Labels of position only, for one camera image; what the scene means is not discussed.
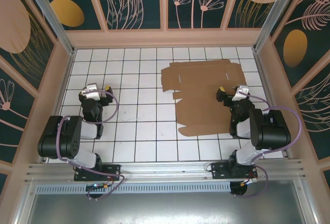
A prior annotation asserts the brown cardboard paper box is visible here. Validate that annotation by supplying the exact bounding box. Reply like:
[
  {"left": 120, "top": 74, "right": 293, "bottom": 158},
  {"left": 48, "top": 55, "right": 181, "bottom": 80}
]
[{"left": 160, "top": 60, "right": 247, "bottom": 137}]

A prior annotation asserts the small green circuit board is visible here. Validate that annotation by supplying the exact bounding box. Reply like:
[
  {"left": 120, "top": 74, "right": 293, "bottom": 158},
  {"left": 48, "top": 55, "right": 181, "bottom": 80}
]
[{"left": 86, "top": 183, "right": 109, "bottom": 191}]

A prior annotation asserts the grey metal sheet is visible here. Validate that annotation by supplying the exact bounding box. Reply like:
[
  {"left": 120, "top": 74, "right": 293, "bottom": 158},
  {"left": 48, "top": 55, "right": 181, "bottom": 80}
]
[{"left": 14, "top": 179, "right": 317, "bottom": 224}]

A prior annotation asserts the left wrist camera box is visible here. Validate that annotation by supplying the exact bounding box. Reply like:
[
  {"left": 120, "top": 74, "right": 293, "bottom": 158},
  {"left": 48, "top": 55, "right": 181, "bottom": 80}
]
[{"left": 81, "top": 83, "right": 102, "bottom": 100}]

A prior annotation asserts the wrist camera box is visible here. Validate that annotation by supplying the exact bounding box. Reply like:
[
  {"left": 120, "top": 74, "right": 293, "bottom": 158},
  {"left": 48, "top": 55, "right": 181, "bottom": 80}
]
[
  {"left": 81, "top": 83, "right": 102, "bottom": 100},
  {"left": 233, "top": 85, "right": 250, "bottom": 101}
]

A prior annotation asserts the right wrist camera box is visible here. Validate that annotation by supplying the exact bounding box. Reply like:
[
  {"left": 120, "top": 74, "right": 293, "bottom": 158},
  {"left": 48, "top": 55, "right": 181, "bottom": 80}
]
[{"left": 233, "top": 85, "right": 250, "bottom": 101}]

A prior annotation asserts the aluminium table edge rail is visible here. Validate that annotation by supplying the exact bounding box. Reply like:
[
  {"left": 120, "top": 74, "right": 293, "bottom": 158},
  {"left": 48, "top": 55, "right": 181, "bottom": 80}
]
[
  {"left": 38, "top": 50, "right": 76, "bottom": 163},
  {"left": 252, "top": 50, "right": 295, "bottom": 159}
]

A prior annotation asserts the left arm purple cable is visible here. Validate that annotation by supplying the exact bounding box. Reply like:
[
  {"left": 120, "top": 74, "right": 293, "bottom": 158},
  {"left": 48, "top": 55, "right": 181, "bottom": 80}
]
[{"left": 56, "top": 91, "right": 127, "bottom": 201}]

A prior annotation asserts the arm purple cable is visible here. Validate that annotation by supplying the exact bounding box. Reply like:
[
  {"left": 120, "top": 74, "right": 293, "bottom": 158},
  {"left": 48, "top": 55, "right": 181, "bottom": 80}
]
[
  {"left": 56, "top": 91, "right": 127, "bottom": 201},
  {"left": 233, "top": 91, "right": 303, "bottom": 199}
]

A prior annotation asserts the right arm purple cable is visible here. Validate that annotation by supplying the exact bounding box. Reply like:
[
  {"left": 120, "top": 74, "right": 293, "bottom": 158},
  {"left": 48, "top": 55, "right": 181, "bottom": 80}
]
[{"left": 233, "top": 91, "right": 303, "bottom": 199}]

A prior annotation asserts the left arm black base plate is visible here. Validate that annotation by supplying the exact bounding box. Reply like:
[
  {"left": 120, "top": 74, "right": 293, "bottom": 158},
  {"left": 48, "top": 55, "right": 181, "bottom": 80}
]
[{"left": 74, "top": 164, "right": 122, "bottom": 182}]

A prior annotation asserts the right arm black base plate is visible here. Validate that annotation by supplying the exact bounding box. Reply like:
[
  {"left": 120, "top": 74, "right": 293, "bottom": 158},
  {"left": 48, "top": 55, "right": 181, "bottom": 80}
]
[{"left": 210, "top": 162, "right": 258, "bottom": 181}]

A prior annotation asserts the aluminium mounting rail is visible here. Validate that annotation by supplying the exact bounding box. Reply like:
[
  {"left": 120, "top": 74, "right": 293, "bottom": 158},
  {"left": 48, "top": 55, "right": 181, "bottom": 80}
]
[{"left": 25, "top": 158, "right": 307, "bottom": 184}]

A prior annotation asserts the aluminium frame post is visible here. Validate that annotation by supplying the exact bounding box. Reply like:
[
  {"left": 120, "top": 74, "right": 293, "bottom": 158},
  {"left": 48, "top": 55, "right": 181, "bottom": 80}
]
[
  {"left": 21, "top": 0, "right": 76, "bottom": 56},
  {"left": 252, "top": 0, "right": 302, "bottom": 52}
]

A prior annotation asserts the slotted grey cable duct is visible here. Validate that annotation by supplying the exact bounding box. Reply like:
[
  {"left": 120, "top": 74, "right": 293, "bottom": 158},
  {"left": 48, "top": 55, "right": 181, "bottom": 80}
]
[{"left": 35, "top": 182, "right": 232, "bottom": 194}]

